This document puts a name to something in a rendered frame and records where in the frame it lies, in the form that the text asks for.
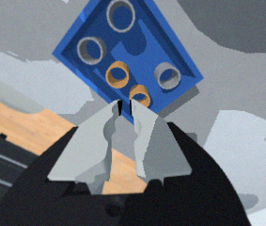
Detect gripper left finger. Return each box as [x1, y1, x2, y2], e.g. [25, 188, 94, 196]
[0, 100, 122, 226]

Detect bronze bushing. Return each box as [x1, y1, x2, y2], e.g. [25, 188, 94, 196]
[105, 61, 129, 89]
[129, 85, 150, 107]

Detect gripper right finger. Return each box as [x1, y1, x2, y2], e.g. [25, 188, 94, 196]
[130, 99, 252, 226]

